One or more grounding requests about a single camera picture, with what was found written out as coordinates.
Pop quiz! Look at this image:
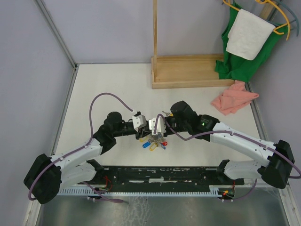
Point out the metal keyring organizer blue handle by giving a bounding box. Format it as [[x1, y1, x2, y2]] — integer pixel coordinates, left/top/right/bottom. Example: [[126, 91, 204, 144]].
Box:
[[140, 133, 169, 153]]

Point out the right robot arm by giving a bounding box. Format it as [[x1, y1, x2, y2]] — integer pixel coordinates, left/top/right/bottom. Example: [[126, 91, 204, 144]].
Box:
[[148, 101, 295, 189]]

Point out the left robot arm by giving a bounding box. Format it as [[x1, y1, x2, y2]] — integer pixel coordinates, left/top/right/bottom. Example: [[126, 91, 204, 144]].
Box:
[[24, 112, 150, 204]]

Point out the key with yellow tag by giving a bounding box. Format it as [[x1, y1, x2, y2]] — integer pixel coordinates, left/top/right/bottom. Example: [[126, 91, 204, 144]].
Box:
[[162, 111, 173, 117]]

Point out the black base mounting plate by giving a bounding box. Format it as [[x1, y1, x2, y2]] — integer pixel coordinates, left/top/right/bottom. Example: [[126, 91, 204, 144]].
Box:
[[88, 166, 244, 188]]

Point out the pink cloth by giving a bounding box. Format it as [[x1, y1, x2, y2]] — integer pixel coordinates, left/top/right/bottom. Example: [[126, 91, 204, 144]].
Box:
[[211, 81, 259, 115]]

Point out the green shirt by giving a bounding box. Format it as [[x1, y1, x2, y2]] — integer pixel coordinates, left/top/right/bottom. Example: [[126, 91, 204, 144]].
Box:
[[215, 2, 288, 82]]

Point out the white towel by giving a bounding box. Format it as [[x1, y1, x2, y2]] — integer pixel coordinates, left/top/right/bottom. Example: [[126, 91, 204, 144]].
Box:
[[226, 9, 276, 61]]

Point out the yellow clothes hanger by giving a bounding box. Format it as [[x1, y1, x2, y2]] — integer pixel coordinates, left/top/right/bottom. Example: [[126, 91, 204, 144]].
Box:
[[222, 0, 291, 41]]

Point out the teal clothes hanger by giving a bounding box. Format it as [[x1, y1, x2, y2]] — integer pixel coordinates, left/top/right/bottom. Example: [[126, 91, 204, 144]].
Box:
[[270, 0, 300, 37]]

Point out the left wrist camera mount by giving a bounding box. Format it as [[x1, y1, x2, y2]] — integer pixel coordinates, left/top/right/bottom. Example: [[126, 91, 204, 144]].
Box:
[[132, 111, 147, 131]]

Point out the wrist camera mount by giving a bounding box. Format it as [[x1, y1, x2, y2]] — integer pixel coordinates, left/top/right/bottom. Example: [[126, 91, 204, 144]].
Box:
[[148, 116, 166, 135], [132, 111, 147, 131]]

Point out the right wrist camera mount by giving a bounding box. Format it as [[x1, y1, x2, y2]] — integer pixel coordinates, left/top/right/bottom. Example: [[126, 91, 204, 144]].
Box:
[[148, 116, 166, 135]]

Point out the wooden rack frame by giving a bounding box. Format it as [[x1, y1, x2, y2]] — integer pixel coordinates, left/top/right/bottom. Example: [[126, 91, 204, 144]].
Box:
[[151, 0, 234, 89]]

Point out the white cable duct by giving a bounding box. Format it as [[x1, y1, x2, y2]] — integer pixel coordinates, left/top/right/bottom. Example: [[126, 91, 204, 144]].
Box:
[[57, 185, 222, 198]]

